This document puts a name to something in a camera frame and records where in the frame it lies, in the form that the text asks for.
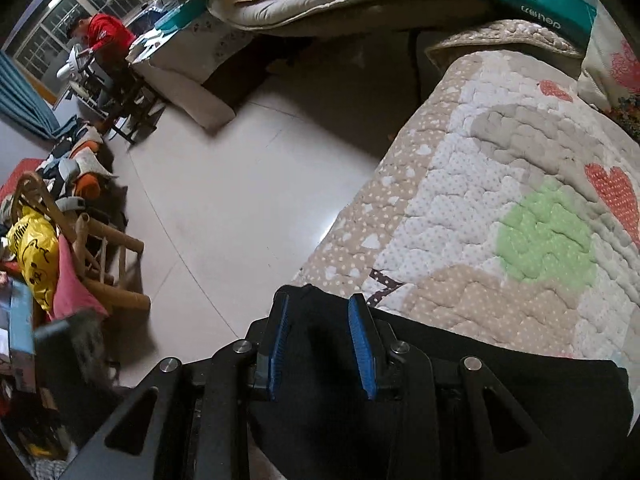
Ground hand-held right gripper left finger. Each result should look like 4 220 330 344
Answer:
59 292 291 480

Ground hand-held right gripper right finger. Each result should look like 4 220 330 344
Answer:
348 294 568 480

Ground black pants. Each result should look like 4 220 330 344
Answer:
244 284 630 480

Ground patchwork heart quilt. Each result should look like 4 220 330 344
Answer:
291 19 640 361

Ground pink cloth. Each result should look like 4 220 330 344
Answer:
52 234 110 320

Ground blue cardboard box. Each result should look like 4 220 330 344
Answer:
6 280 38 393

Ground yellow plastic bag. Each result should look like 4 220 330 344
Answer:
6 206 61 313

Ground pile of clothes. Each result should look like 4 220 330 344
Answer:
37 115 130 231

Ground dark wooden chair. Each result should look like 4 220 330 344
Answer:
85 57 167 145

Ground paw print bed sheet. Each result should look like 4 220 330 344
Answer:
127 0 266 131

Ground white fan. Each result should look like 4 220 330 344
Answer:
56 44 93 83

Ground blue curtain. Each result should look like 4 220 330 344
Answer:
0 50 60 140

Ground floral pillow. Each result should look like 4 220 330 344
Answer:
577 7 640 142

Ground teal tissue pack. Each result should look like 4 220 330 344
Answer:
490 0 598 48

